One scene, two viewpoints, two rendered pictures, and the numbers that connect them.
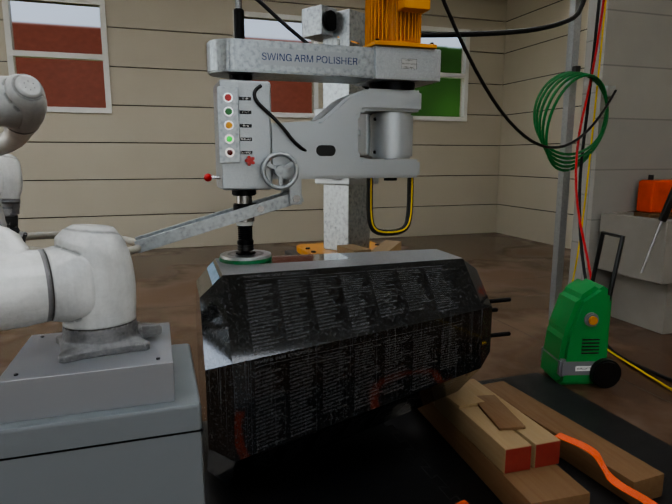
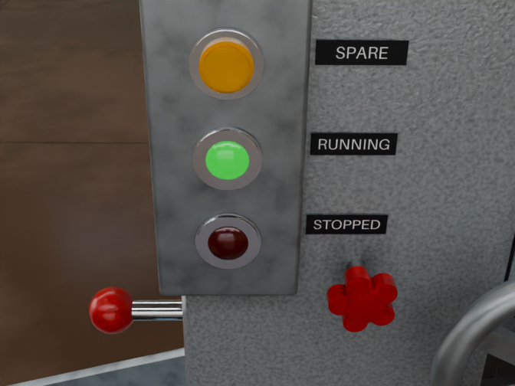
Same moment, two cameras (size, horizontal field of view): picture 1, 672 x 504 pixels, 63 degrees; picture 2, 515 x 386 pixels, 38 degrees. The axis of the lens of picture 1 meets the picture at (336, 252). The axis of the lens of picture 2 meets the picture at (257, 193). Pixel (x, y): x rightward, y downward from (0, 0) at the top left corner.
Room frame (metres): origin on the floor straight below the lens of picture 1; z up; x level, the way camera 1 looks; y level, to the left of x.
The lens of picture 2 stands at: (1.82, 0.30, 1.54)
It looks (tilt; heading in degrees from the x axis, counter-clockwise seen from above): 31 degrees down; 17
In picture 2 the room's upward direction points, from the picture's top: 1 degrees clockwise
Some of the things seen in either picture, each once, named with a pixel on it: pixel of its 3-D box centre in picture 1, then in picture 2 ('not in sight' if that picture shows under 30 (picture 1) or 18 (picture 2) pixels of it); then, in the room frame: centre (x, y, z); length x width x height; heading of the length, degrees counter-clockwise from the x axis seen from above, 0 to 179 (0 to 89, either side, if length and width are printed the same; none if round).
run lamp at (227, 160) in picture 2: not in sight; (227, 158); (2.14, 0.41, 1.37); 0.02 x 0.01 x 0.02; 108
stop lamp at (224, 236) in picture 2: not in sight; (227, 240); (2.14, 0.41, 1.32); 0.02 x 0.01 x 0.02; 108
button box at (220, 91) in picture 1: (228, 125); (227, 53); (2.15, 0.41, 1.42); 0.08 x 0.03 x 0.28; 108
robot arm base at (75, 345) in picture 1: (110, 331); not in sight; (1.20, 0.51, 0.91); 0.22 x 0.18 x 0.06; 119
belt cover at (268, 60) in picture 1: (324, 68); not in sight; (2.39, 0.05, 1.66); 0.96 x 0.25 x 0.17; 108
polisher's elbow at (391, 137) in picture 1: (390, 136); not in sight; (2.49, -0.24, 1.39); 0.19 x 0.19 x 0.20
